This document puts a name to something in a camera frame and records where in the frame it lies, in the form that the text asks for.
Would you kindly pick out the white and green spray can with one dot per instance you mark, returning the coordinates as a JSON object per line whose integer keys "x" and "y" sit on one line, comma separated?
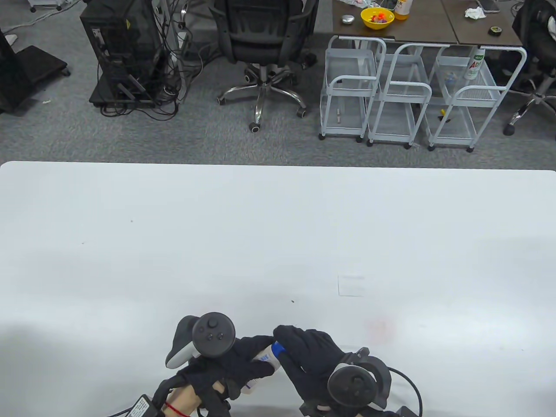
{"x": 474, "y": 65}

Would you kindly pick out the silver round puck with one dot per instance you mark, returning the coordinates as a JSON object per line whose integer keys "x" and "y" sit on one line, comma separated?
{"x": 348, "y": 19}

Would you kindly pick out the small clear bottle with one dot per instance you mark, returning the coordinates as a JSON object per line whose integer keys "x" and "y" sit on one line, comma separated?
{"x": 450, "y": 78}

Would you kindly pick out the person's right hand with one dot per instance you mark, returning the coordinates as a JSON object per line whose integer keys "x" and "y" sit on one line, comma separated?
{"x": 310, "y": 356}

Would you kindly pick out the white crumpled cloth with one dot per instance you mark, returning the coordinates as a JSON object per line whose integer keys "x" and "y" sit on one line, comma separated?
{"x": 475, "y": 13}

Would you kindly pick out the person's left forearm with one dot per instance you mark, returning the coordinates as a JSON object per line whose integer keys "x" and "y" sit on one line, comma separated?
{"x": 184, "y": 402}

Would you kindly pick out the black swivel chair with jacket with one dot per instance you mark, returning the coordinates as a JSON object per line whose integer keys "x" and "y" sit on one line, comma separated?
{"x": 536, "y": 43}

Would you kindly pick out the black monitor stand base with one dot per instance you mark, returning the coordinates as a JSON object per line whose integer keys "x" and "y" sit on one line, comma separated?
{"x": 26, "y": 71}

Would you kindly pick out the person's left thumb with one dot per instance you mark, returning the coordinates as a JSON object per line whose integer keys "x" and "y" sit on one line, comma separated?
{"x": 260, "y": 369}

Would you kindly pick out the person's right fingers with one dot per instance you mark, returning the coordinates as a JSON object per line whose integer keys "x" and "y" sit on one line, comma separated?
{"x": 290, "y": 336}

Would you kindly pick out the brown desk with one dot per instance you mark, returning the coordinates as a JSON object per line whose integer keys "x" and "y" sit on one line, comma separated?
{"x": 425, "y": 28}

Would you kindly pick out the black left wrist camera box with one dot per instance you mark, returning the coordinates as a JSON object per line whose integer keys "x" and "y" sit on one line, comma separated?
{"x": 141, "y": 407}

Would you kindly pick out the person's left hand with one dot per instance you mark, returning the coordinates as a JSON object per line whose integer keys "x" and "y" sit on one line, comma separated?
{"x": 226, "y": 362}

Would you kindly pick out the black computer tower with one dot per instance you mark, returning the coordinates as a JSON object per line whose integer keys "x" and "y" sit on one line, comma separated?
{"x": 121, "y": 47}

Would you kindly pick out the black mesh office chair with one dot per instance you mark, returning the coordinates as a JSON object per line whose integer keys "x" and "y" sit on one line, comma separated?
{"x": 263, "y": 39}

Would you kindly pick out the orange drink bottle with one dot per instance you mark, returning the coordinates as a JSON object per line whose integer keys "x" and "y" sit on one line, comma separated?
{"x": 403, "y": 8}

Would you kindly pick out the white bottle with blue cap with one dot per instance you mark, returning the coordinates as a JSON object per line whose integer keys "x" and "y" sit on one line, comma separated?
{"x": 266, "y": 355}

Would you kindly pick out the black right controller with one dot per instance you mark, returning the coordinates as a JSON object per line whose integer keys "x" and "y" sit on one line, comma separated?
{"x": 356, "y": 384}

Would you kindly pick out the yellow bowl with toys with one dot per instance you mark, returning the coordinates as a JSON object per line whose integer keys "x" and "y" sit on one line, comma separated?
{"x": 377, "y": 19}

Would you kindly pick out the smartphone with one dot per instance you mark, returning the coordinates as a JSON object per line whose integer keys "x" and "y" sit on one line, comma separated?
{"x": 488, "y": 5}

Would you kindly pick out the black and white left controller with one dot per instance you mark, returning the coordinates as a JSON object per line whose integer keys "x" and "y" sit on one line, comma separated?
{"x": 213, "y": 334}

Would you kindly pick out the white rolling cart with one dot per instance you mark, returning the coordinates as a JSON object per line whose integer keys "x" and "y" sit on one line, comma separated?
{"x": 397, "y": 104}
{"x": 471, "y": 108}
{"x": 347, "y": 87}

